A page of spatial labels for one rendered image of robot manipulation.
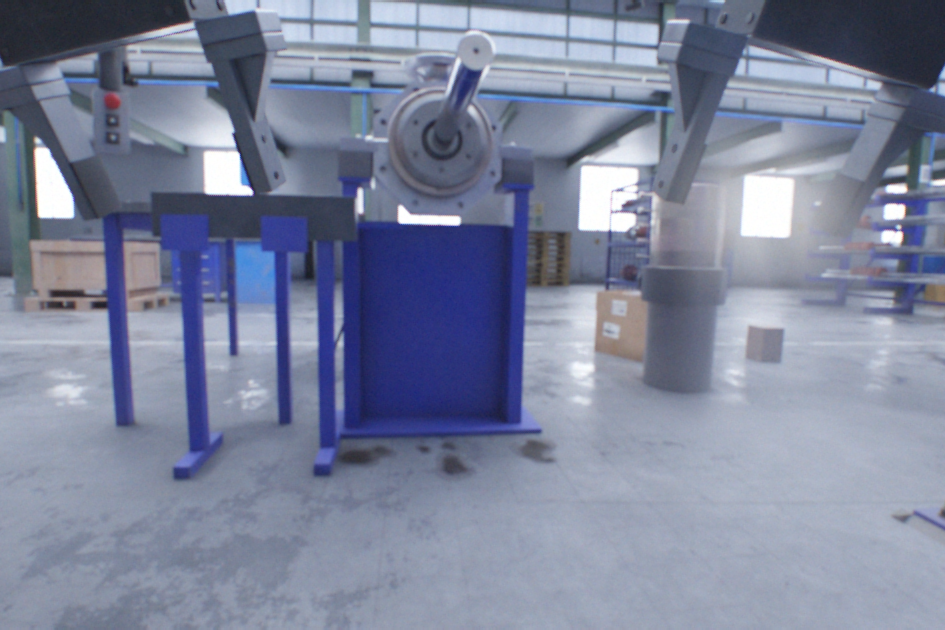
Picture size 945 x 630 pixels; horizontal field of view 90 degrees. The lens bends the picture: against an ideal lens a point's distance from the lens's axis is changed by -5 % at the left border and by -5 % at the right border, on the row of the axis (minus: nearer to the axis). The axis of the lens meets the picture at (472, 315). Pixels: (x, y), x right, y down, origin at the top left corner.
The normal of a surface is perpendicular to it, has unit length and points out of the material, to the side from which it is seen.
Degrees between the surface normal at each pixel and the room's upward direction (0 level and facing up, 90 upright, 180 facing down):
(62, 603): 0
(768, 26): 114
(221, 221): 90
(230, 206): 90
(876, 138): 82
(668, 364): 90
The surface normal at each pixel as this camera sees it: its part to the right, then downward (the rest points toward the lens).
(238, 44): -0.07, 0.50
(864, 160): -0.98, -0.14
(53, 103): 0.99, -0.09
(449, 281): 0.14, 0.12
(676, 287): -0.56, 0.08
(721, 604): 0.02, -0.99
